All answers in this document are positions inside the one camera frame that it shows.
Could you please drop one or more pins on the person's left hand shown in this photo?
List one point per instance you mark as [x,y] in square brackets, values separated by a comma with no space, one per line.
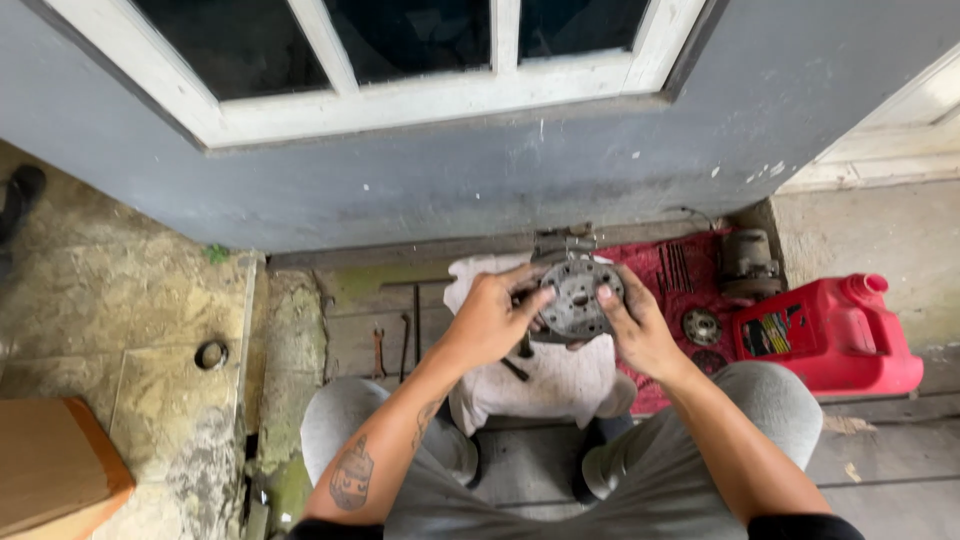
[487,322]

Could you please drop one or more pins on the person's right hand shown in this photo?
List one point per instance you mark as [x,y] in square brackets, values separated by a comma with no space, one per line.
[641,330]

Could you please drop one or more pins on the round grey metal engine part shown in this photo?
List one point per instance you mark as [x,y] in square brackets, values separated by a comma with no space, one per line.
[577,300]

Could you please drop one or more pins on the small black tool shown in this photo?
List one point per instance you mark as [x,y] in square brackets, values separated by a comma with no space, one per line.
[516,368]

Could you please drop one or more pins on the small round metal gear disc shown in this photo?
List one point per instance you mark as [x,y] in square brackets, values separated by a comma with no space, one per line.
[701,327]

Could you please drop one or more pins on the long thin metal bolt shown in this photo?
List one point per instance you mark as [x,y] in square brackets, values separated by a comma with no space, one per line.
[679,266]
[671,267]
[662,271]
[686,266]

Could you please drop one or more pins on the dark round disc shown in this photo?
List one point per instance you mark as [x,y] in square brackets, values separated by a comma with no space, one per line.
[709,362]

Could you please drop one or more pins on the red cloth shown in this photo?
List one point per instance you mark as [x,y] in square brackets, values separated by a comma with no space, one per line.
[675,262]

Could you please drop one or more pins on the thin dark metal rod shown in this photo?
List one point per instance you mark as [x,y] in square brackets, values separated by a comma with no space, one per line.
[405,346]

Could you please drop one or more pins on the white cloth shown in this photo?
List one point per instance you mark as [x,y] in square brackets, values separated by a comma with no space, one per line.
[555,382]

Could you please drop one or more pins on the grey metal engine block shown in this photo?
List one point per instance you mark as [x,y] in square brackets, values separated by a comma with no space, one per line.
[562,241]

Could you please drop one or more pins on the rusty open-end wrench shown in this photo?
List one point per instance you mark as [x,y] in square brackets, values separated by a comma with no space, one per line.
[379,352]

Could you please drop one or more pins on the grey metal engine cylinder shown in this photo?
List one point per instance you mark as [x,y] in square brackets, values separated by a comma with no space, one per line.
[748,262]

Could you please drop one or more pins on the person's grey shorts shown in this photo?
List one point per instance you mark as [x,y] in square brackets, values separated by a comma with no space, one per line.
[660,465]

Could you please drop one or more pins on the red plastic jerry can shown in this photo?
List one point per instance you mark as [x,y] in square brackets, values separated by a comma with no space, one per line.
[825,337]

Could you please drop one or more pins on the small green plant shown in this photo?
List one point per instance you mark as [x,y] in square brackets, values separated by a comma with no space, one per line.
[216,253]

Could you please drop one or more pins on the orange cardboard box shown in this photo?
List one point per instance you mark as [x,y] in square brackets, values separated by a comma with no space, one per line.
[56,469]

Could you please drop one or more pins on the white window frame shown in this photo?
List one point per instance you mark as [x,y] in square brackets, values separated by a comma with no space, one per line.
[420,97]

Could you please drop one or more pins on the white door frame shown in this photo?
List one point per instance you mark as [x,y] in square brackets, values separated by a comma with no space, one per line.
[885,127]

